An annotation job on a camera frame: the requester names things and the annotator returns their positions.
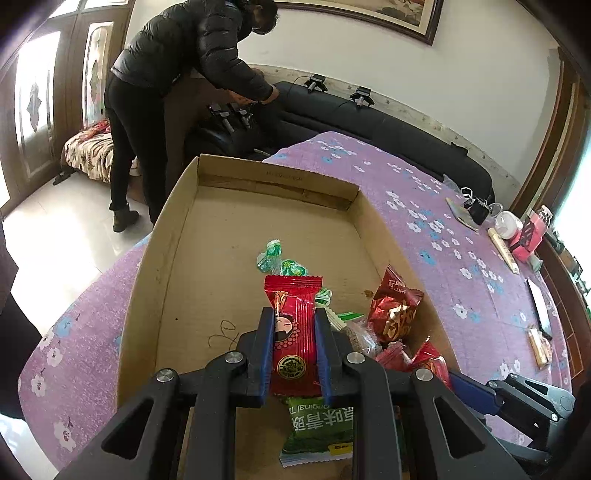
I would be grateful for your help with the red packet with green emblem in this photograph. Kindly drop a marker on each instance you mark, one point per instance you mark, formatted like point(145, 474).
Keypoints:
point(295, 323)

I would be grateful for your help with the white green snack packet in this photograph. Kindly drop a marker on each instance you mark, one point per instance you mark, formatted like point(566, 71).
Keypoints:
point(324, 297)

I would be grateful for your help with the yellow biscuit packet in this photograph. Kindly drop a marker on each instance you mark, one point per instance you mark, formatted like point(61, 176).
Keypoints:
point(539, 348)

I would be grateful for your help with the clear snack packet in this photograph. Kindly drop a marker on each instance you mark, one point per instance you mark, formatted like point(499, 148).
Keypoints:
point(362, 339)

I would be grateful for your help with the small black device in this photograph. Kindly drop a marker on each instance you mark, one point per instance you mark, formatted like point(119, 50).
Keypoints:
point(478, 212)

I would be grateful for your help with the cardboard box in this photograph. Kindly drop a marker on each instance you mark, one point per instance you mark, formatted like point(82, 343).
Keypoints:
point(207, 258)

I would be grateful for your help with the framed wall picture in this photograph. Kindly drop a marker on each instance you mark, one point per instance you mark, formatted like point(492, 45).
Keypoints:
point(392, 23)

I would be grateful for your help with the green candy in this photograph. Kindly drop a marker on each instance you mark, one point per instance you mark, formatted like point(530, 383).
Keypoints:
point(270, 256)
point(293, 267)

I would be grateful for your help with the black smartphone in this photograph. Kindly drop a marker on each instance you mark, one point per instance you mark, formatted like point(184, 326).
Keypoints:
point(538, 302)

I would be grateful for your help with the purple floral tablecloth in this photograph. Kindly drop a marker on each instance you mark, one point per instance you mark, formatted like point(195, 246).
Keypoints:
point(415, 194)

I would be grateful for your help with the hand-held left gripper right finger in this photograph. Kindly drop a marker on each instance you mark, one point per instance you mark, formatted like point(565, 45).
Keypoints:
point(323, 360)

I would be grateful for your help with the dark red gold-print packet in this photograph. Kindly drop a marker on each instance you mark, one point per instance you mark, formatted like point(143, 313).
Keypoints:
point(397, 309)
point(431, 364)

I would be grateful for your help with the clear plastic bag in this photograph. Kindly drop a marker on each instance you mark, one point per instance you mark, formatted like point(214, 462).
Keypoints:
point(452, 183)

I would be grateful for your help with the black hand-held device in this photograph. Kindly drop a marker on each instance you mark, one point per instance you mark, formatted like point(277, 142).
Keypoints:
point(219, 117)
point(240, 115)

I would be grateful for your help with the patterned bed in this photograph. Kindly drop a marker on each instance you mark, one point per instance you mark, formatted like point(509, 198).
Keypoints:
point(87, 152)

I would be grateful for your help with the bright green pea packet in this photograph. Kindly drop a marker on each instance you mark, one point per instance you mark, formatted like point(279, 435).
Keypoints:
point(318, 429)

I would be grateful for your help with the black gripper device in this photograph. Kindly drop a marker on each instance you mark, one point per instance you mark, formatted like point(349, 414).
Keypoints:
point(316, 83)
point(362, 97)

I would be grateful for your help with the black sofa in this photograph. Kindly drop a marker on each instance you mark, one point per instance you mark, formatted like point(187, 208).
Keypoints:
point(392, 134)

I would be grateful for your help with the small booklet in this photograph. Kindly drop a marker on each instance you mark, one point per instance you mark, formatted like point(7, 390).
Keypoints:
point(459, 212)

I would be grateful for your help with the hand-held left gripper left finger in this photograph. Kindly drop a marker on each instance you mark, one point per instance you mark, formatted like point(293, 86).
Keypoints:
point(267, 360)

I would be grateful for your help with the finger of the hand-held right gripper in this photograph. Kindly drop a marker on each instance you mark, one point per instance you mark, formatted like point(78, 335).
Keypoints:
point(471, 392)

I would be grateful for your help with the wooden glass door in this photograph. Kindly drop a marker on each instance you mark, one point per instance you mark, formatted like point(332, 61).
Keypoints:
point(69, 92)

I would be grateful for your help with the cream tube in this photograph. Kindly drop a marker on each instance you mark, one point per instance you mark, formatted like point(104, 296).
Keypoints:
point(503, 251)

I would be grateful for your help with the white round container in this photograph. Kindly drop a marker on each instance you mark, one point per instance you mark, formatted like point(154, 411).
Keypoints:
point(508, 226)

